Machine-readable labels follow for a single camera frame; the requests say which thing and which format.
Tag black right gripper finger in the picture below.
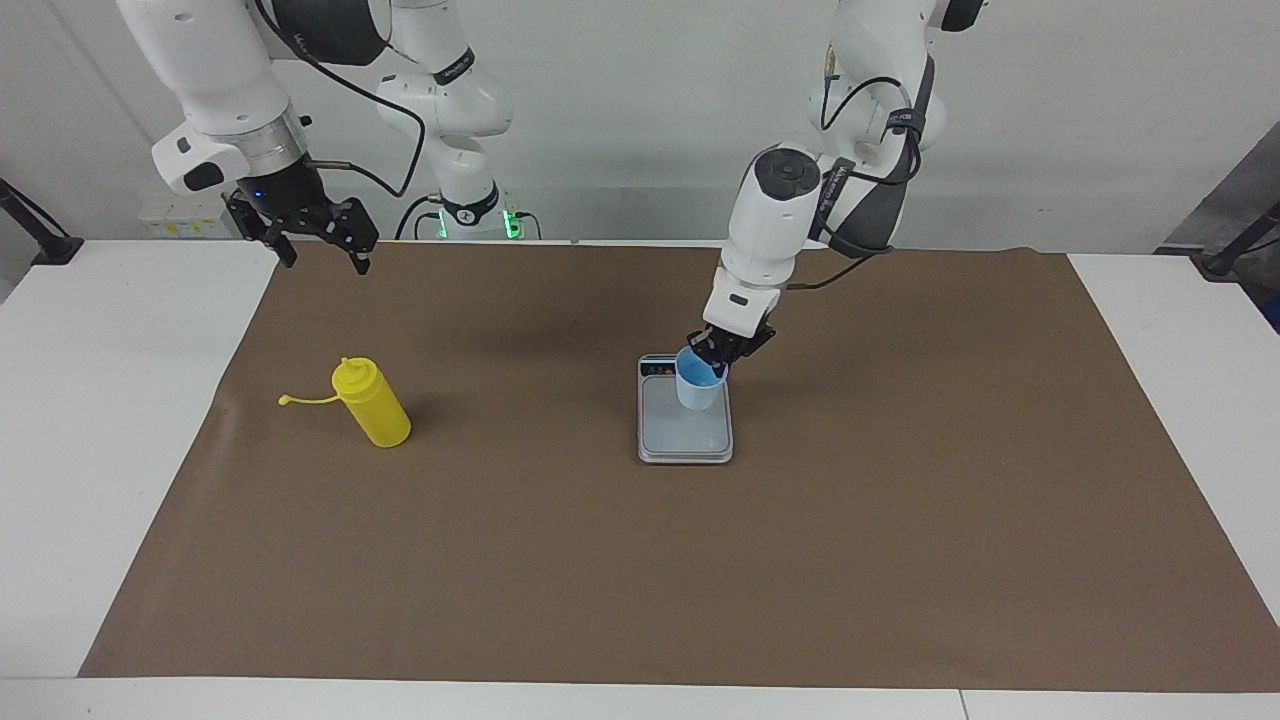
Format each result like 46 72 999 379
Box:
222 190 298 268
316 197 380 275

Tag light blue plastic cup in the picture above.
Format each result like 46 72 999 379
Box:
675 346 726 411

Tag yellow squeeze bottle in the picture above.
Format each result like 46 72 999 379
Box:
278 357 412 449

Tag silver digital kitchen scale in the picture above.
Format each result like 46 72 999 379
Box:
637 353 734 465

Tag black clamp stand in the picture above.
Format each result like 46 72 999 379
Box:
0 178 84 266
1200 200 1280 279

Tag brown paper table mat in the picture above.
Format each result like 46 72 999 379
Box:
78 240 1280 694

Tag black right arm base cable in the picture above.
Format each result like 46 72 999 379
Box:
395 193 446 241

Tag white wall socket box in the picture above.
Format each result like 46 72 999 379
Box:
138 192 233 239

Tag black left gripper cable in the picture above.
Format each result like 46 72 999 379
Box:
783 235 896 293

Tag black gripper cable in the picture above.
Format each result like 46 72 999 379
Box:
255 0 428 198
783 235 896 293

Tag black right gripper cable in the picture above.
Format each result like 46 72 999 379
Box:
255 0 428 198

